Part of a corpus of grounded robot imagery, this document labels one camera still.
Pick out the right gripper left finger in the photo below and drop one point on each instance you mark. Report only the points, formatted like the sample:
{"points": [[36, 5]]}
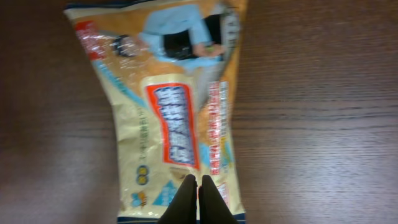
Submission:
{"points": [[183, 207]]}

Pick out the beige snack bag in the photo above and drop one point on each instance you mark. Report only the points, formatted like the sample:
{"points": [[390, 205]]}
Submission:
{"points": [[169, 70]]}

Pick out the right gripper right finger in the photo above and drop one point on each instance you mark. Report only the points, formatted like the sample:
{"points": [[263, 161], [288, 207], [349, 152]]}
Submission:
{"points": [[212, 207]]}

